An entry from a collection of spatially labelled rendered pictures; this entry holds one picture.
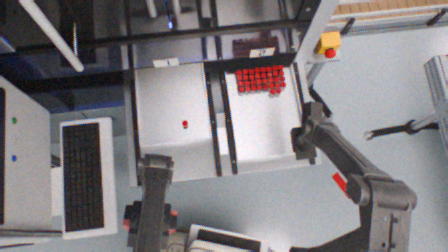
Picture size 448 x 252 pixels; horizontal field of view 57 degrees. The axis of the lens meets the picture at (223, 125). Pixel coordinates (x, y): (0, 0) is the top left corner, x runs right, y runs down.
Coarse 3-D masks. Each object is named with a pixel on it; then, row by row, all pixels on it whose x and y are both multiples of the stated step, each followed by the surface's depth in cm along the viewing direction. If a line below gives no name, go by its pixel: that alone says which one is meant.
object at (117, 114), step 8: (64, 112) 181; (72, 112) 182; (80, 112) 183; (88, 112) 184; (96, 112) 186; (104, 112) 187; (112, 112) 189; (120, 112) 190; (56, 120) 190; (64, 120) 191; (72, 120) 192; (112, 120) 201; (120, 120) 202; (56, 128) 202; (112, 128) 214; (120, 128) 216; (56, 136) 215
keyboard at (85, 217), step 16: (64, 128) 156; (80, 128) 156; (96, 128) 157; (64, 144) 155; (80, 144) 155; (96, 144) 156; (64, 160) 154; (80, 160) 153; (96, 160) 153; (64, 176) 152; (80, 176) 151; (96, 176) 151; (64, 192) 151; (80, 192) 150; (96, 192) 150; (64, 208) 149; (80, 208) 148; (96, 208) 149; (80, 224) 147; (96, 224) 147
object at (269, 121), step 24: (288, 72) 158; (240, 96) 155; (264, 96) 155; (288, 96) 155; (240, 120) 153; (264, 120) 153; (288, 120) 153; (240, 144) 150; (264, 144) 150; (288, 144) 151
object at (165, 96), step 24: (144, 72) 157; (168, 72) 157; (192, 72) 157; (144, 96) 154; (168, 96) 154; (192, 96) 155; (144, 120) 152; (168, 120) 152; (192, 120) 152; (144, 144) 146
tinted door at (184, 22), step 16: (192, 0) 109; (208, 0) 110; (224, 0) 111; (240, 0) 112; (256, 0) 113; (272, 0) 114; (288, 0) 115; (176, 16) 116; (192, 16) 117; (208, 16) 118; (224, 16) 119; (240, 16) 121; (256, 16) 122; (272, 16) 123; (288, 16) 124
